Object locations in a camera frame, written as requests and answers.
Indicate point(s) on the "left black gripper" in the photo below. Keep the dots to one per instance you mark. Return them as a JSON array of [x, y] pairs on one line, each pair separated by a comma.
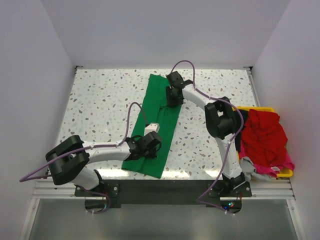
[[152, 154]]

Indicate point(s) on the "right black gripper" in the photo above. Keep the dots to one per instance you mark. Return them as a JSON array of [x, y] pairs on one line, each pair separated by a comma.
[[170, 101]]

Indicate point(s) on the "green t shirt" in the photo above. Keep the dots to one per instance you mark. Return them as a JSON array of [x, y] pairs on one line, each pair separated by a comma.
[[163, 120]]

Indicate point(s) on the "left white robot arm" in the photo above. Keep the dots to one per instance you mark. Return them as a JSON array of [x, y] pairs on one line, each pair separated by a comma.
[[68, 161]]

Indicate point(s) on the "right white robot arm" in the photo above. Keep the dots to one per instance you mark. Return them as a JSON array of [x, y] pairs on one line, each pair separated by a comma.
[[221, 124]]

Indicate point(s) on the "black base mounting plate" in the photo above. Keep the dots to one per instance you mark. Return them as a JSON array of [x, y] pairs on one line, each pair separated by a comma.
[[116, 193]]

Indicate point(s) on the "white grey t shirt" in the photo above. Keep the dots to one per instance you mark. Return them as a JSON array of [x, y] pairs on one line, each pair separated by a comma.
[[250, 172]]

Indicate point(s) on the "red t shirt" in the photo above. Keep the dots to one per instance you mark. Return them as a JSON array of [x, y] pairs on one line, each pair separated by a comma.
[[264, 139]]

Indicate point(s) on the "yellow plastic bin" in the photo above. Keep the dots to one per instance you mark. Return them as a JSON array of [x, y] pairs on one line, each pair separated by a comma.
[[267, 109]]

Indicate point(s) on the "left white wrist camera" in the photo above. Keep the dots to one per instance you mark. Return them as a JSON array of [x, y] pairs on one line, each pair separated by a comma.
[[152, 127]]

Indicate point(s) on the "aluminium frame rail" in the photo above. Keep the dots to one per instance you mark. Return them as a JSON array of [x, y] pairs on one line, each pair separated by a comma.
[[272, 190]]

